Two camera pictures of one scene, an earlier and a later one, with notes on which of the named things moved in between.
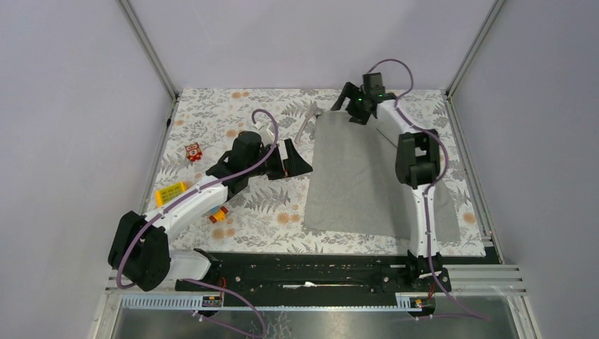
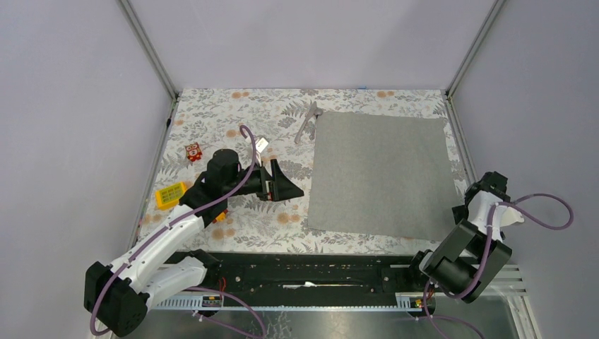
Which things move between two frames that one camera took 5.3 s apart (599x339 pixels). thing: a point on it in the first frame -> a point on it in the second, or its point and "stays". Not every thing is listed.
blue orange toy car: x=218 y=213 stays
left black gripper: x=294 y=164 -> x=282 y=188
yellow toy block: x=165 y=194 stays
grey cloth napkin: x=352 y=186 stays
